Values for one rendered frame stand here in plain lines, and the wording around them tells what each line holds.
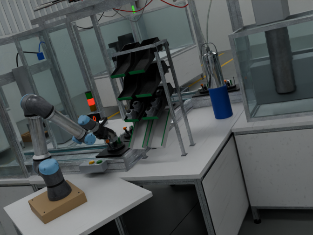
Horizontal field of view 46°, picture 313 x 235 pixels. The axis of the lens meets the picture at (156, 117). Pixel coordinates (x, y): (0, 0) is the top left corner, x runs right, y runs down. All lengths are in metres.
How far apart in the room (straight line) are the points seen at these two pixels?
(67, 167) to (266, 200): 1.59
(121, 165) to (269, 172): 1.15
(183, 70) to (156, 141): 6.33
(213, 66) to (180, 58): 5.69
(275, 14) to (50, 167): 1.83
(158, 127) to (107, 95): 6.02
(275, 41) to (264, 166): 0.95
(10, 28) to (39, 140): 9.76
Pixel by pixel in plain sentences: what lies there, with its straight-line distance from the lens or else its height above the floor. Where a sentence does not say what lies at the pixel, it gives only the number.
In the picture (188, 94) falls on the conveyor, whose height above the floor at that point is 0.94.
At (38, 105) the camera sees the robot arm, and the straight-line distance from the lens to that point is 2.27.
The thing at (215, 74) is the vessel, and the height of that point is 1.24.
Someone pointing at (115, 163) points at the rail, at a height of 0.93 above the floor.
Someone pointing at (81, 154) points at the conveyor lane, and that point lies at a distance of 3.14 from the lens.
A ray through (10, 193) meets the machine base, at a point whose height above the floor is 0.74.
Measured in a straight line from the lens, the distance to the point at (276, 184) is 3.03.
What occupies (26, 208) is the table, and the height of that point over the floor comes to 0.86.
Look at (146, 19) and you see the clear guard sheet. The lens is 8.01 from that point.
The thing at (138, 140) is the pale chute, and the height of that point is 1.04.
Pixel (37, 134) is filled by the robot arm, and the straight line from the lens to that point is 2.42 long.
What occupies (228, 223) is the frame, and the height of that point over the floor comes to 0.34.
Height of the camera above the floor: 1.82
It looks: 15 degrees down
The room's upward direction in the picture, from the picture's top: 16 degrees counter-clockwise
